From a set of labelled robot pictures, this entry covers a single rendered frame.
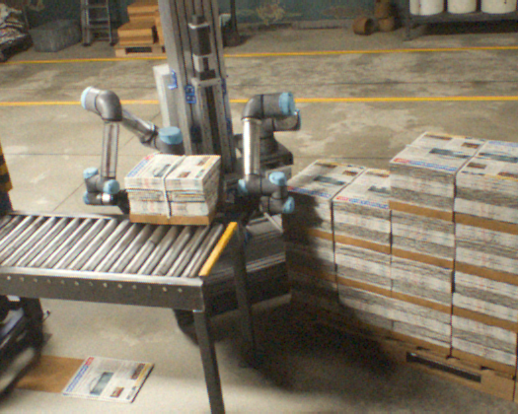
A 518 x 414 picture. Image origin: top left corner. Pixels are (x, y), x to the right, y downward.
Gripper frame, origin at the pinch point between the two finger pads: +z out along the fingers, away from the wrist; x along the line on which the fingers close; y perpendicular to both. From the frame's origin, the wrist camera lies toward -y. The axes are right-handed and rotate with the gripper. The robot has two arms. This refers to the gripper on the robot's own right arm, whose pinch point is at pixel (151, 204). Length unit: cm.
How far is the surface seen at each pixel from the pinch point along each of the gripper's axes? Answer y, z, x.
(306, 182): 6, 73, 20
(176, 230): -1.7, 22.7, -24.7
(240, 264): -22, 48, -15
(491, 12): 6, 167, 605
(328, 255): -26, 84, 8
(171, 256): -4, 29, -47
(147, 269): -5, 23, -57
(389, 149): -54, 85, 262
